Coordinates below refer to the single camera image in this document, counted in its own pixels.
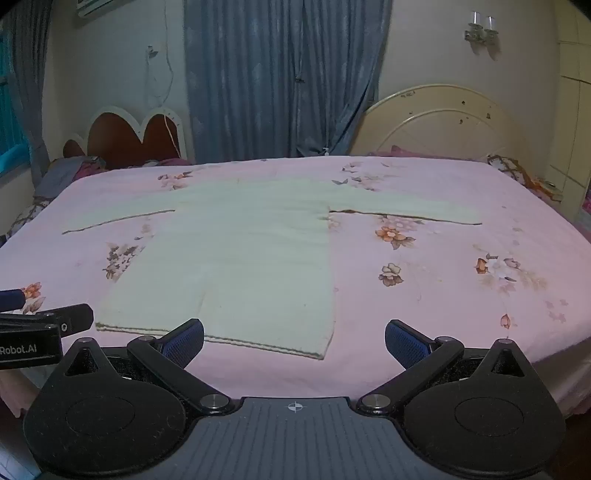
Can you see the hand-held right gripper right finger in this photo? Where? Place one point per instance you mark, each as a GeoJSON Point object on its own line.
{"type": "Point", "coordinates": [402, 342]}

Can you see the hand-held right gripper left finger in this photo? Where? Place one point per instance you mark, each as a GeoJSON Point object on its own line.
{"type": "Point", "coordinates": [185, 342]}

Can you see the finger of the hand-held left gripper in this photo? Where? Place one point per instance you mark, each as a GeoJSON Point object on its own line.
{"type": "Point", "coordinates": [69, 318]}
{"type": "Point", "coordinates": [10, 300]}

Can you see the pale white knit sweater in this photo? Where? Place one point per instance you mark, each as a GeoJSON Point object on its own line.
{"type": "Point", "coordinates": [254, 258]}

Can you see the pink floral bedsheet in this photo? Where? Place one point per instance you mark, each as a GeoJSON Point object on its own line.
{"type": "Point", "coordinates": [438, 300]}

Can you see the window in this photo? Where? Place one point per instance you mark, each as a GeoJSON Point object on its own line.
{"type": "Point", "coordinates": [7, 129]}

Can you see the magenta pillow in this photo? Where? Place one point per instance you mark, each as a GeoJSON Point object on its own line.
{"type": "Point", "coordinates": [173, 161]}

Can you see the brown white-framed headboard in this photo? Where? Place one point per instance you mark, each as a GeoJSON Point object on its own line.
{"type": "Point", "coordinates": [120, 138]}

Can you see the brown patterned pillow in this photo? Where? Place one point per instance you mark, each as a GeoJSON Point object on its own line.
{"type": "Point", "coordinates": [517, 168]}

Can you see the narrow blue curtain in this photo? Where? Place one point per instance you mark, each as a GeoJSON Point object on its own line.
{"type": "Point", "coordinates": [27, 92]}

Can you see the wide blue curtain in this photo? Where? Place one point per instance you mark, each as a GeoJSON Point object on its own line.
{"type": "Point", "coordinates": [277, 83]}

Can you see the cream wardrobe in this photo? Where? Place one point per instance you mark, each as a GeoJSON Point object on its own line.
{"type": "Point", "coordinates": [572, 115]}

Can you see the white air conditioner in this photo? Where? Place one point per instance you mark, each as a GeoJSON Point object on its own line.
{"type": "Point", "coordinates": [94, 7]}

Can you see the glass wall lamp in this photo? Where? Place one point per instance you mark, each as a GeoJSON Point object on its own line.
{"type": "Point", "coordinates": [480, 30]}

